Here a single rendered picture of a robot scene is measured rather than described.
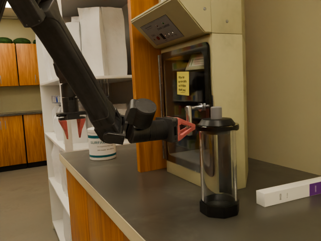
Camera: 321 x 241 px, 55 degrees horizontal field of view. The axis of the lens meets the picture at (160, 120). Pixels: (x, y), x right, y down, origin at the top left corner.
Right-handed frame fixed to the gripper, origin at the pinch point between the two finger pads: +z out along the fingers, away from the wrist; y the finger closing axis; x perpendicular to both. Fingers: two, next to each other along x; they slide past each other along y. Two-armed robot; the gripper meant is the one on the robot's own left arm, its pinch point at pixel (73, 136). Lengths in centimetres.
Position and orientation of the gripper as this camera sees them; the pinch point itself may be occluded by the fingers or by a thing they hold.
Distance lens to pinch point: 121.2
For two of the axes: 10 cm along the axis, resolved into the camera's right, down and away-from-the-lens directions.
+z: 0.7, 9.9, 1.1
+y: 8.9, -1.1, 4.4
